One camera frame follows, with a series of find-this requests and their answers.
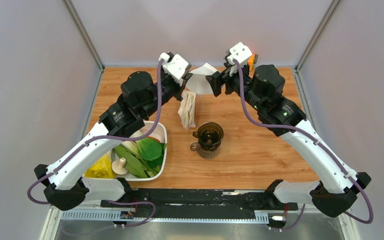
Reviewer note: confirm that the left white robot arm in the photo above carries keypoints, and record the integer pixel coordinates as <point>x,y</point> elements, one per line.
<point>65,184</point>

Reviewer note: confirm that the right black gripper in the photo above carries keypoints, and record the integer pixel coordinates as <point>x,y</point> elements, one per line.
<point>218,79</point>

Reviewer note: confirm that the green bok choy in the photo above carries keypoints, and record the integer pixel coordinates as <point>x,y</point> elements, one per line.
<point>148,149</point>

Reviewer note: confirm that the orange green carton box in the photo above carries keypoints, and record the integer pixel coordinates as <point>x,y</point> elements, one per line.
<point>252,61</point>

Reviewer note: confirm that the clear glass coffee server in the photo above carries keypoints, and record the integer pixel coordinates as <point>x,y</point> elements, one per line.
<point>205,152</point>

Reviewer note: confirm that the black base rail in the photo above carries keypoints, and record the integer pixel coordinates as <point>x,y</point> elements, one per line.
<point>200,204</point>

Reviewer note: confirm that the pack of paper filters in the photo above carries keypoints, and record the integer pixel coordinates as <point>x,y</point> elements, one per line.
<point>187,109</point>

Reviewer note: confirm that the yellow napa cabbage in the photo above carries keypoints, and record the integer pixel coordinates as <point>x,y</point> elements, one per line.
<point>102,169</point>

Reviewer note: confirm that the white paper coffee filter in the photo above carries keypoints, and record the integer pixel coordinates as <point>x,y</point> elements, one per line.
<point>198,83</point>

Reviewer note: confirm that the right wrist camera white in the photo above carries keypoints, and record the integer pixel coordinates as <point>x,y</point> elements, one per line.
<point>238,56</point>

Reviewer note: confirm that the red chili pepper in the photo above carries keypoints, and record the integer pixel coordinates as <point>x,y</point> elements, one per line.
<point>156,139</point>

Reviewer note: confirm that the dark brown coffee dripper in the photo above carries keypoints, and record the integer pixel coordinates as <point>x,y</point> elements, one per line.
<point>209,137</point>

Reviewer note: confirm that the white rectangular tray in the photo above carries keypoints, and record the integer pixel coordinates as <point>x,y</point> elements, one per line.
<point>152,168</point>

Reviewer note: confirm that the white mushroom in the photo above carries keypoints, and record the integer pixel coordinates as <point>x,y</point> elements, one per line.
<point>118,166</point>

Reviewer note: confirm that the dark green leaf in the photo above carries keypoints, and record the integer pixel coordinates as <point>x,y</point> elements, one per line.
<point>133,165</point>

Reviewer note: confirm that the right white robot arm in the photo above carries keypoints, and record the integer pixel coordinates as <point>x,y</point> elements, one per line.
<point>338,185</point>

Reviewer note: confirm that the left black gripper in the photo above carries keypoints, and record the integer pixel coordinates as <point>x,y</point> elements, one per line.
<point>179,88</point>

